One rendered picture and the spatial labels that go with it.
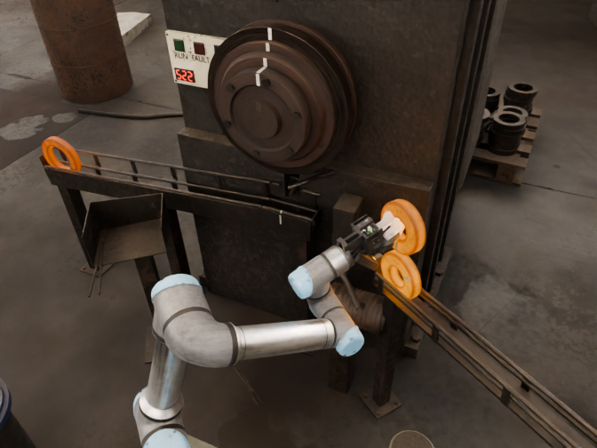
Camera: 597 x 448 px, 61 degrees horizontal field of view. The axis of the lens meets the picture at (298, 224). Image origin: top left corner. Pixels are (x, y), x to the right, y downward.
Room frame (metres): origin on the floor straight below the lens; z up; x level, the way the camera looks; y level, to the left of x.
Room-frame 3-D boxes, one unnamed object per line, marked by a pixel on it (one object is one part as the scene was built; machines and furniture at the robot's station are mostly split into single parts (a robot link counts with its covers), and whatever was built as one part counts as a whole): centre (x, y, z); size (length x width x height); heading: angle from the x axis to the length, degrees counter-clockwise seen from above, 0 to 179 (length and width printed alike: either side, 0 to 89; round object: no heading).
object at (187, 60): (1.68, 0.30, 1.15); 0.26 x 0.02 x 0.18; 64
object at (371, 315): (1.16, -0.19, 0.27); 0.22 x 0.13 x 0.53; 64
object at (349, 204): (1.34, -0.17, 0.68); 0.11 x 0.08 x 0.24; 154
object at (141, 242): (1.41, 0.61, 0.36); 0.26 x 0.20 x 0.72; 99
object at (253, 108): (1.34, 0.09, 1.11); 0.28 x 0.06 x 0.28; 64
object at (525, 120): (3.11, -1.00, 0.22); 1.20 x 0.81 x 0.44; 62
